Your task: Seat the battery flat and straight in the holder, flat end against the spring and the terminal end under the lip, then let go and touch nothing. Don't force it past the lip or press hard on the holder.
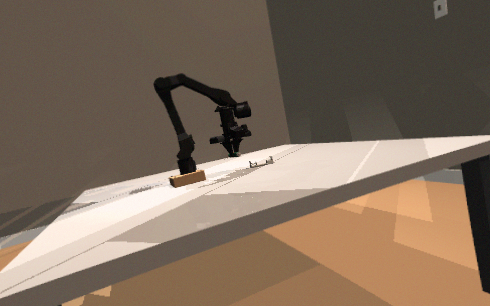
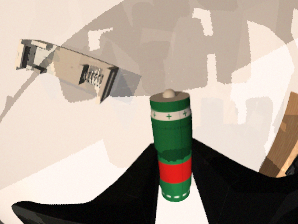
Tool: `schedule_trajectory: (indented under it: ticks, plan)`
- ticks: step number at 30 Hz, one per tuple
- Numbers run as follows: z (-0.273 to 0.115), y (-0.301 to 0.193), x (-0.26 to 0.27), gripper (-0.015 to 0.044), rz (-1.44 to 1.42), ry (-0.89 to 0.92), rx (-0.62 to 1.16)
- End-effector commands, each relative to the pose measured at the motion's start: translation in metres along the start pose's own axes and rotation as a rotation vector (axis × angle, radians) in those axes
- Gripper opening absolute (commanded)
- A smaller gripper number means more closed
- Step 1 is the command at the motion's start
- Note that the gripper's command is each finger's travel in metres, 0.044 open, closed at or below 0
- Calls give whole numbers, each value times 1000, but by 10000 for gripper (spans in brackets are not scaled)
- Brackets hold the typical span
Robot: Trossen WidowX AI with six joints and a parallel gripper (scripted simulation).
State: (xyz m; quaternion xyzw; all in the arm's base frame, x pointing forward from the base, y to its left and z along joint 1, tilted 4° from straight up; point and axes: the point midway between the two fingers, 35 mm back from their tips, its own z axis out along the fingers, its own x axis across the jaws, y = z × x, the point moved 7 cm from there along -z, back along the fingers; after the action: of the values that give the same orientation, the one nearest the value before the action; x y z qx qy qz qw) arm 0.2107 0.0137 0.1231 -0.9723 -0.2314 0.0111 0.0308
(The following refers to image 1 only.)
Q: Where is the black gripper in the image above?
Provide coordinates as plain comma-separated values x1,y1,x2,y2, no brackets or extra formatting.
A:
210,120,252,157

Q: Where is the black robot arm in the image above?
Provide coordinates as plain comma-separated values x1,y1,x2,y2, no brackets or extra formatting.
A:
154,73,251,175

